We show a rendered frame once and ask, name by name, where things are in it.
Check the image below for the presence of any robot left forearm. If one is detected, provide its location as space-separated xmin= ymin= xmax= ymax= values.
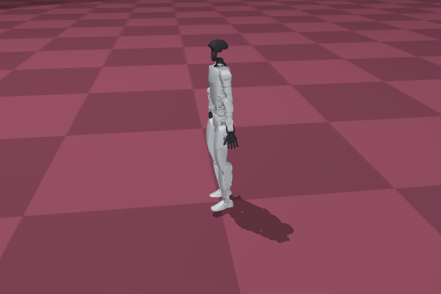
xmin=224 ymin=98 xmax=234 ymax=132

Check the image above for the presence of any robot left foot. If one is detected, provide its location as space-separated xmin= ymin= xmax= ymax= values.
xmin=211 ymin=199 xmax=234 ymax=211

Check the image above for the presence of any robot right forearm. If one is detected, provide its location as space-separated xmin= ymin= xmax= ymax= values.
xmin=207 ymin=94 xmax=215 ymax=116

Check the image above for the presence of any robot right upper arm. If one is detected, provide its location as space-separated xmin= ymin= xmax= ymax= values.
xmin=207 ymin=65 xmax=212 ymax=96

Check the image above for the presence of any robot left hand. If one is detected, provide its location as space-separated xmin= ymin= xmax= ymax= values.
xmin=223 ymin=126 xmax=238 ymax=149

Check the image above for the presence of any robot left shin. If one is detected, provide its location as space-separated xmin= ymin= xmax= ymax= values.
xmin=218 ymin=164 xmax=233 ymax=203

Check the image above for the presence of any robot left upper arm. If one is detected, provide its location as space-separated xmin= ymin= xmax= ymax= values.
xmin=219 ymin=69 xmax=233 ymax=106

